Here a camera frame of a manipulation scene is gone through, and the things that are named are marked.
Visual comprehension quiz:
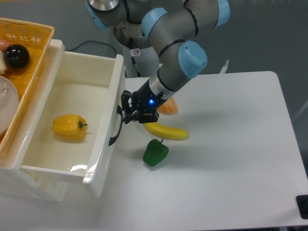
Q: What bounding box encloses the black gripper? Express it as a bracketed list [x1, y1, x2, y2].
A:
[121, 81, 166, 124]

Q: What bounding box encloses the white drawer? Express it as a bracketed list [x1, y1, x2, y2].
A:
[21, 51, 125, 201]

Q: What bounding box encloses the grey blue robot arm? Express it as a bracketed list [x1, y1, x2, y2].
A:
[85, 0, 231, 123]

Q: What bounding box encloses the white drawer cabinet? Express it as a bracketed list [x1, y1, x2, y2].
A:
[0, 39, 68, 201]

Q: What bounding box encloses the orange croissant bread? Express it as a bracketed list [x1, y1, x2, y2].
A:
[157, 97, 178, 115]

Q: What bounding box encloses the yellow banana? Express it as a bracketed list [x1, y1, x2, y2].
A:
[143, 122, 189, 141]

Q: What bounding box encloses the green bell pepper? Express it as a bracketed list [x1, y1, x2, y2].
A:
[142, 139, 169, 167]

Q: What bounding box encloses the yellow bell pepper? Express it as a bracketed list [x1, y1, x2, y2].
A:
[51, 114, 88, 142]

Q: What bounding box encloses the yellow woven basket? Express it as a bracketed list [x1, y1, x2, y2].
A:
[0, 18, 54, 157]

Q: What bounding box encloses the clear plastic bowl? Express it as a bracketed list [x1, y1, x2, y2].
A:
[0, 76, 19, 133]

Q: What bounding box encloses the black glossy ball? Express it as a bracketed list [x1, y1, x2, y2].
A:
[4, 44, 30, 69]

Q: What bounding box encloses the black corner object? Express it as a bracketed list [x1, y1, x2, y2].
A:
[296, 194, 308, 219]

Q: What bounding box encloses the black cable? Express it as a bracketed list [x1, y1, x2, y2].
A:
[66, 40, 118, 59]

